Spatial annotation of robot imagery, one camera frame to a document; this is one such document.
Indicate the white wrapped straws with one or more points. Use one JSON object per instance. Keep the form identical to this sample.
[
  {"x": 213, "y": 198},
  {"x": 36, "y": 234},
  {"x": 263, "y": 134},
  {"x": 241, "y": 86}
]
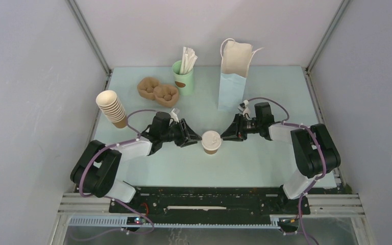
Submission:
[{"x": 188, "y": 60}]

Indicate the green cup holder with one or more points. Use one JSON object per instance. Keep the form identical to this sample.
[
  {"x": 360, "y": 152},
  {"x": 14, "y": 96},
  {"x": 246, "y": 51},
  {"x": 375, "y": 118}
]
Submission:
[{"x": 185, "y": 83}]

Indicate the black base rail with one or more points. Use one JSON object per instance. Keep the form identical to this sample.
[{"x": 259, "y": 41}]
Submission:
[{"x": 212, "y": 205}]

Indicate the brown paper coffee cup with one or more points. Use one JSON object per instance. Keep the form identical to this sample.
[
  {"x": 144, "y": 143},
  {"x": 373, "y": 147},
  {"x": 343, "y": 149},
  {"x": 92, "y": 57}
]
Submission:
[{"x": 211, "y": 149}]

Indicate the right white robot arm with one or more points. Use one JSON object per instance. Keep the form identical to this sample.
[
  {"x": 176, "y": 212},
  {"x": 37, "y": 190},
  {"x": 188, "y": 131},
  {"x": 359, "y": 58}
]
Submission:
[{"x": 314, "y": 150}]

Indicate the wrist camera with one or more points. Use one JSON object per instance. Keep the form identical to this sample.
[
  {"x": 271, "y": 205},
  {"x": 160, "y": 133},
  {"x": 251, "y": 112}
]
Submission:
[
  {"x": 174, "y": 114},
  {"x": 244, "y": 109}
]

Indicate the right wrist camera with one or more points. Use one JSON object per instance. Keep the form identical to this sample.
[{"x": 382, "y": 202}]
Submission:
[{"x": 244, "y": 109}]

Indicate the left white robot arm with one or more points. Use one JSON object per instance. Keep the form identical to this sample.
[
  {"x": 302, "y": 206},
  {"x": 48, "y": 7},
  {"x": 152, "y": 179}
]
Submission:
[{"x": 95, "y": 171}]

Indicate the white plastic cup lid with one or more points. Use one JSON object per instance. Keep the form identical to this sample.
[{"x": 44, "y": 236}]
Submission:
[{"x": 211, "y": 138}]

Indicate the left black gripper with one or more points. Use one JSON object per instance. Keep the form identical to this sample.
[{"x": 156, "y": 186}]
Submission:
[{"x": 184, "y": 141}]

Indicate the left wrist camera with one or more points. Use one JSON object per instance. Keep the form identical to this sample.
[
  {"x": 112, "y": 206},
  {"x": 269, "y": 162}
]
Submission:
[{"x": 174, "y": 114}]

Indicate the stack of brown paper cups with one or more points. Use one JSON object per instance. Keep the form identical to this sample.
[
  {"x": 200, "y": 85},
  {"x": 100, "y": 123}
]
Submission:
[{"x": 111, "y": 106}]

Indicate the brown pulp cup carrier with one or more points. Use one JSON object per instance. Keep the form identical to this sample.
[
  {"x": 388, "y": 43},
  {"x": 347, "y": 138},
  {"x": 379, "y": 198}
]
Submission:
[{"x": 165, "y": 95}]

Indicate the light blue paper bag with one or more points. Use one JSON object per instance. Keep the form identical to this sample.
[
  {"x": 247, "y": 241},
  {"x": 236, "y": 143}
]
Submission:
[{"x": 236, "y": 59}]

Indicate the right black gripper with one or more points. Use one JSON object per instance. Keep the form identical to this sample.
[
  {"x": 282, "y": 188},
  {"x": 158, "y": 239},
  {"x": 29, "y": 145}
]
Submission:
[{"x": 231, "y": 133}]

